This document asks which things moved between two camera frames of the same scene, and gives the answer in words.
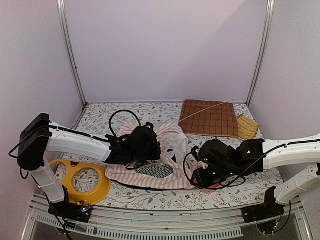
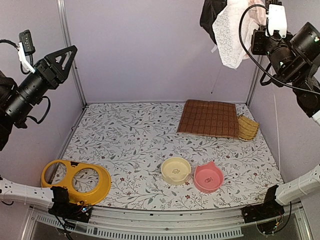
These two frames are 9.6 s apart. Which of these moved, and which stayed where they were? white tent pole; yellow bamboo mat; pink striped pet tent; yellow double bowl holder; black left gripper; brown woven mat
Moved: pink striped pet tent; black left gripper; white tent pole
Stayed: brown woven mat; yellow bamboo mat; yellow double bowl holder
